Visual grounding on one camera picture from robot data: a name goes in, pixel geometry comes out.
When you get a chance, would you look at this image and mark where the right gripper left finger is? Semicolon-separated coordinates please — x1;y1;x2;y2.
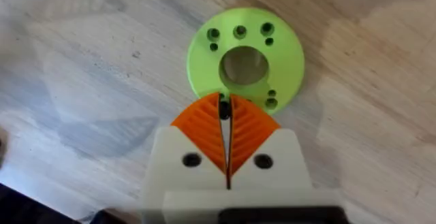
141;92;228;214

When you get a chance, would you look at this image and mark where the black rail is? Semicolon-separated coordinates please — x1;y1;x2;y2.
0;182;81;224

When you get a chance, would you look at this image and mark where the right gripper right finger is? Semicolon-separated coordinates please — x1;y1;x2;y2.
228;93;313;191

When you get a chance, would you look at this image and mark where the green disc with holes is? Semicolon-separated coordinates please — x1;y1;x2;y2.
186;7;305;116

